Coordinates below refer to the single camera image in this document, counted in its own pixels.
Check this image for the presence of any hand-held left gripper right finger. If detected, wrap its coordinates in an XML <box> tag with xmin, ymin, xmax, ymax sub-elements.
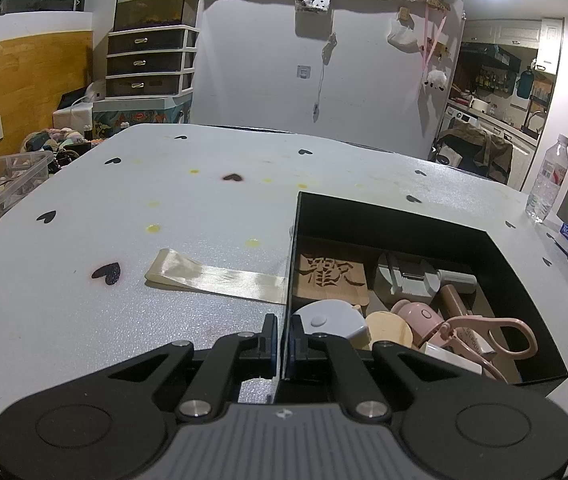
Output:
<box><xmin>288</xmin><ymin>314</ymin><xmax>471</xmax><ymax>422</ymax></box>

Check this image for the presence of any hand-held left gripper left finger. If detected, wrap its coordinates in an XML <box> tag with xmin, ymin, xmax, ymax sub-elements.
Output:
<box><xmin>96</xmin><ymin>312</ymin><xmax>281</xmax><ymax>422</ymax></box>

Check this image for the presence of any white round disc device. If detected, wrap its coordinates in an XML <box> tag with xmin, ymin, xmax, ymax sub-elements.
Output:
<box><xmin>291</xmin><ymin>300</ymin><xmax>369</xmax><ymax>348</ymax></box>

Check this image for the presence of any carved wooden block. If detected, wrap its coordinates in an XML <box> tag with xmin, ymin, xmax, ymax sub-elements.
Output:
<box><xmin>296</xmin><ymin>252</ymin><xmax>369</xmax><ymax>306</ymax></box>

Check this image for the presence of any rounded light wooden piece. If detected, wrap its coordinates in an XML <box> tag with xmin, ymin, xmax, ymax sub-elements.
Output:
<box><xmin>364</xmin><ymin>310</ymin><xmax>414</xmax><ymax>351</ymax></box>

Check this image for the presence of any pink device with strap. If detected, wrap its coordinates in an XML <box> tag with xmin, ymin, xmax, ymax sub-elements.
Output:
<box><xmin>396</xmin><ymin>300</ymin><xmax>538</xmax><ymax>385</ymax></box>

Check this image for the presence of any white plastic cylinder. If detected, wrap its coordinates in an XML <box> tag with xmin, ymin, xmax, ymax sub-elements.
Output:
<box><xmin>436</xmin><ymin>269</ymin><xmax>478</xmax><ymax>295</ymax></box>

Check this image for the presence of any brown cylinder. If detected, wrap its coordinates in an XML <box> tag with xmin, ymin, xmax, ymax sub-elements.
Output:
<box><xmin>439</xmin><ymin>284</ymin><xmax>487</xmax><ymax>318</ymax></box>

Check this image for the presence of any small white box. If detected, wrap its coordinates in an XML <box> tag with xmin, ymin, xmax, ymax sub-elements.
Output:
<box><xmin>424</xmin><ymin>341</ymin><xmax>487</xmax><ymax>376</ymax></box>

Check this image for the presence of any black storage box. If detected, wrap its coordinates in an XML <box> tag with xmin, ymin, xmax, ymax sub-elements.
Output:
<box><xmin>284</xmin><ymin>191</ymin><xmax>568</xmax><ymax>388</ymax></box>

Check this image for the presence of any clear water bottle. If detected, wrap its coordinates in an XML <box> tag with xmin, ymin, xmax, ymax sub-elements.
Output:
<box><xmin>525</xmin><ymin>134</ymin><xmax>568</xmax><ymax>224</ymax></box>

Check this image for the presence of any beige tape strip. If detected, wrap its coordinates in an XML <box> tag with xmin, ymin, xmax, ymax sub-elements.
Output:
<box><xmin>143</xmin><ymin>248</ymin><xmax>288</xmax><ymax>306</ymax></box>

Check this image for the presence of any chair with jacket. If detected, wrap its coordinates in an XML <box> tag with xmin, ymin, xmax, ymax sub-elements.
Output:
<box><xmin>435</xmin><ymin>122</ymin><xmax>513</xmax><ymax>184</ymax></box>

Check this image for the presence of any washing machine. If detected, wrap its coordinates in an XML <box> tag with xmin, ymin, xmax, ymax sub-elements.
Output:
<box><xmin>441</xmin><ymin>104</ymin><xmax>481</xmax><ymax>136</ymax></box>

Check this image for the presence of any white plush sheep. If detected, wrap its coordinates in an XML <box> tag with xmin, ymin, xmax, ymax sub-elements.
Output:
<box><xmin>424</xmin><ymin>69</ymin><xmax>448</xmax><ymax>93</ymax></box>

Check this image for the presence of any pink ribbon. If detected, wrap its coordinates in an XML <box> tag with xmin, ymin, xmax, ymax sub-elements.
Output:
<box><xmin>416</xmin><ymin>2</ymin><xmax>449</xmax><ymax>98</ymax></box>

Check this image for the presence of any white hanging bag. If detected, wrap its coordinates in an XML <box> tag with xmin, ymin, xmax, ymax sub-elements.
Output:
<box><xmin>387</xmin><ymin>16</ymin><xmax>418</xmax><ymax>53</ymax></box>

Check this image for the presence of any plush toy pile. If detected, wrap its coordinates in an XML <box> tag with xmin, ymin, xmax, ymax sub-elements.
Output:
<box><xmin>23</xmin><ymin>127</ymin><xmax>96</xmax><ymax>161</ymax></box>

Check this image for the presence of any white drawer unit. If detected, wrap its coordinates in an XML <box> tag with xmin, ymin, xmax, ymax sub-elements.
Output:
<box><xmin>105</xmin><ymin>26</ymin><xmax>200</xmax><ymax>99</ymax></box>

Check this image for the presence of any clear plastic bin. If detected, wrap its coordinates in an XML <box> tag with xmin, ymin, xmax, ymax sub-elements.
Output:
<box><xmin>0</xmin><ymin>152</ymin><xmax>56</xmax><ymax>243</ymax></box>

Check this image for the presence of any glass fish tank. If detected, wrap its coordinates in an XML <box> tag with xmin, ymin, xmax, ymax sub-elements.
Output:
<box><xmin>112</xmin><ymin>0</ymin><xmax>201</xmax><ymax>32</ymax></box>

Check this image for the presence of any tall white wall cabinet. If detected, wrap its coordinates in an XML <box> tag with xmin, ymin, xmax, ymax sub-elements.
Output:
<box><xmin>534</xmin><ymin>17</ymin><xmax>565</xmax><ymax>75</ymax></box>

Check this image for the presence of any row of kitchen wall cabinets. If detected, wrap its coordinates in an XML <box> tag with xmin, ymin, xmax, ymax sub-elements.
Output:
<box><xmin>461</xmin><ymin>19</ymin><xmax>540</xmax><ymax>51</ymax></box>

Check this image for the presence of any hanging white cable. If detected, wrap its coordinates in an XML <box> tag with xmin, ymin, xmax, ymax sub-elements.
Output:
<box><xmin>312</xmin><ymin>32</ymin><xmax>338</xmax><ymax>122</ymax></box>

